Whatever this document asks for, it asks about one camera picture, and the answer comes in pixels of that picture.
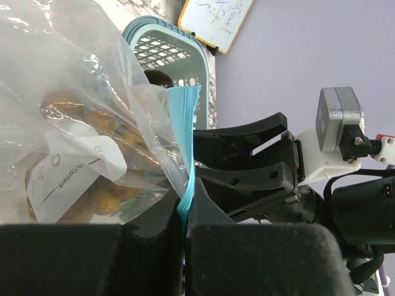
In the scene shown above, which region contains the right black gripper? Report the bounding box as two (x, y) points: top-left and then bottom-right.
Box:
(193, 112), (324, 224)

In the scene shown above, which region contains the clear blue-zipper bag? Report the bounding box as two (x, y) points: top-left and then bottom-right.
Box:
(1, 1), (200, 224)

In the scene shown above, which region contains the brown longan bunch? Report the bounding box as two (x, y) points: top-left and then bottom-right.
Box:
(24, 91), (146, 224)

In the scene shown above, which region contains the white board wooden frame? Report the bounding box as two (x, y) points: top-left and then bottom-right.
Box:
(178, 0), (254, 54)

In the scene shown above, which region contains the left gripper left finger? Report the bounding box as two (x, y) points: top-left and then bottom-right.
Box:
(1, 191), (182, 295)

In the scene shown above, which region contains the light blue plastic basket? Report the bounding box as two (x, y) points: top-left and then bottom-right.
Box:
(122, 16), (210, 130)

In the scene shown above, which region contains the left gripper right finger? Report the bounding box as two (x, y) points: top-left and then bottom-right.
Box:
(185, 179), (354, 296)

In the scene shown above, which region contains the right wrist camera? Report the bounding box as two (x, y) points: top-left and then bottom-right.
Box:
(296, 86), (365, 186)

